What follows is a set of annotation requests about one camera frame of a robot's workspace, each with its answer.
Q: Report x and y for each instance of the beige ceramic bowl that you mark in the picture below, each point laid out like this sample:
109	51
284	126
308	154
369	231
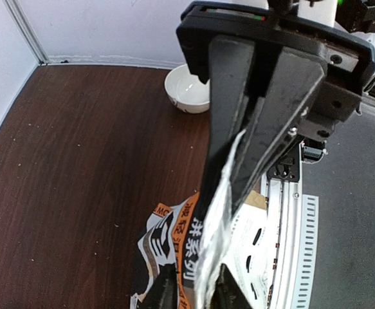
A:
186	92

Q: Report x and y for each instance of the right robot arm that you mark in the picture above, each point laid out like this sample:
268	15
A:
356	18

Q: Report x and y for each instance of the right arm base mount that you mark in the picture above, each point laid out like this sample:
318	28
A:
302	150

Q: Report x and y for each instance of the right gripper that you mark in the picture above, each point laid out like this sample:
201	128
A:
248	53

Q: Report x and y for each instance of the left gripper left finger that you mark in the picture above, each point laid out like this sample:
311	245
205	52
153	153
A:
164	291

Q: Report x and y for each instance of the pet food bag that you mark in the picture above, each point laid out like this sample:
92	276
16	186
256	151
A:
174	237

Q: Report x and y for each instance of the right aluminium frame post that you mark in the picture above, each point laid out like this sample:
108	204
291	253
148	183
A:
15	10

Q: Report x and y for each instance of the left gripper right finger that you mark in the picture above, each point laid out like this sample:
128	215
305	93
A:
227	293

